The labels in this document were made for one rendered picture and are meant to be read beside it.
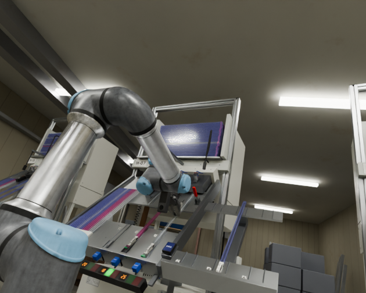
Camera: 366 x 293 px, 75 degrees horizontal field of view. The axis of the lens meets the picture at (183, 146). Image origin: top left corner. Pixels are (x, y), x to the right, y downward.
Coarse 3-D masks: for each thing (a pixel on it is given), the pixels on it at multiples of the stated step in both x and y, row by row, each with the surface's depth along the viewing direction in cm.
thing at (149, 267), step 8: (88, 248) 110; (96, 248) 107; (104, 248) 105; (88, 256) 113; (104, 256) 107; (112, 256) 104; (120, 256) 101; (128, 256) 98; (136, 256) 97; (120, 264) 103; (128, 264) 100; (144, 264) 95; (152, 264) 93; (144, 272) 97; (152, 272) 95
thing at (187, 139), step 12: (168, 132) 184; (180, 132) 179; (192, 132) 174; (204, 132) 169; (216, 132) 165; (168, 144) 178; (180, 144) 173; (192, 144) 169; (204, 144) 164; (216, 144) 160
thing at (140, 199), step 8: (128, 184) 170; (160, 192) 150; (136, 200) 147; (144, 200) 145; (152, 200) 143; (184, 200) 136; (192, 200) 135; (200, 200) 133; (184, 208) 128; (192, 208) 127
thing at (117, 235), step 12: (108, 228) 123; (120, 228) 121; (132, 228) 119; (96, 240) 116; (108, 240) 114; (120, 240) 112; (144, 240) 109; (168, 240) 106; (132, 252) 103; (156, 252) 100
